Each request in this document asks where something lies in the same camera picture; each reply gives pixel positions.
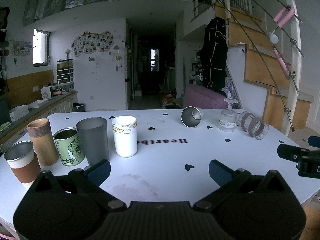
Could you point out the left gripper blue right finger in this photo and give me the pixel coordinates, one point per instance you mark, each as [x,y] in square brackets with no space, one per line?
[220,173]

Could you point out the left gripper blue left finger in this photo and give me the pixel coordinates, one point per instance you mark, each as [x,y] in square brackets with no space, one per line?
[99,172]

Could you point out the clear glass with brown bands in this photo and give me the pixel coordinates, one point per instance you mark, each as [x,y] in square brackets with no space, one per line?
[253,125]

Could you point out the green cartoon tin cup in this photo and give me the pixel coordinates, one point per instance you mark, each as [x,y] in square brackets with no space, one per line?
[68,146]

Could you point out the white ceramic cartoon cup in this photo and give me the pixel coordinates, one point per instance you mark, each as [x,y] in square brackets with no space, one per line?
[125,135]

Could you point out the steel cup lying sideways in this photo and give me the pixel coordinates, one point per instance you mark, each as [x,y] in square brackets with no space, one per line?
[191,116]

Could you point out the bamboo wooden cup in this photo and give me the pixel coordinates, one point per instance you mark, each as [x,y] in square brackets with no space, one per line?
[40,134]

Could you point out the steel cup with brown sleeve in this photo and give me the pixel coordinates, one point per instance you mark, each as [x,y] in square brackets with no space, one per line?
[23,162]

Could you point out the dark grey tumbler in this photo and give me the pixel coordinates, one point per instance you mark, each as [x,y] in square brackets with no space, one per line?
[93,138]

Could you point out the upside-down wine glass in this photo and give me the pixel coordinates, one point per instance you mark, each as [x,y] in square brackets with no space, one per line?
[228,117]

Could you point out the black trash bin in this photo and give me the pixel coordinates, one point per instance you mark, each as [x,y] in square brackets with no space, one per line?
[78,107]

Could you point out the kitchen counter cabinet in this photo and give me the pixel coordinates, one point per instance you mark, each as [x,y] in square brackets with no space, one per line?
[17,129]

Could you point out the purple armchair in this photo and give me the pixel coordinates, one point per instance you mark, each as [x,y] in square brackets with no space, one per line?
[204,98]

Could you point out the flat white tray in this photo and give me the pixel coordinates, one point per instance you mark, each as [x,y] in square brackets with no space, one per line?
[38,103]

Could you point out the white small fan appliance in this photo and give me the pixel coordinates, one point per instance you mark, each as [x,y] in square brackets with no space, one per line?
[46,92]

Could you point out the white box on counter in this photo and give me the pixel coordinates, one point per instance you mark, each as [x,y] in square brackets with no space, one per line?
[18,112]

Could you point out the pink foam padding lower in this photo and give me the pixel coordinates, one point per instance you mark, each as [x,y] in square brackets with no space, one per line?
[282,63]

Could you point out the pink foam padding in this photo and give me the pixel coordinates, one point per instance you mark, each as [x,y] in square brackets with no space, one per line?
[282,63]
[284,15]

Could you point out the small drawer organizer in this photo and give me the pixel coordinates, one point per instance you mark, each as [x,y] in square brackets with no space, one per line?
[64,73]

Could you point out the wooden staircase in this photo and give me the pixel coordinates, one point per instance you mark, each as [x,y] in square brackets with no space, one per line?
[259,82]

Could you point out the black hanging coat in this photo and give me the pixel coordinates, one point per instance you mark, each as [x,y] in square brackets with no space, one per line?
[213,54]

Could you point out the cloud photo collage board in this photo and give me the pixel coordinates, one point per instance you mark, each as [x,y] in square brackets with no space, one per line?
[88,43]

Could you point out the window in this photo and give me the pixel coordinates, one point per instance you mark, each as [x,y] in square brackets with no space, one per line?
[41,48]

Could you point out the pink foam padding upper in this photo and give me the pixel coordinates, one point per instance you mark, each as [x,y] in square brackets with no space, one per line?
[284,15]

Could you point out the white stair railing post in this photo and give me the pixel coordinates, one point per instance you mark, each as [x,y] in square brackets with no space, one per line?
[296,68]

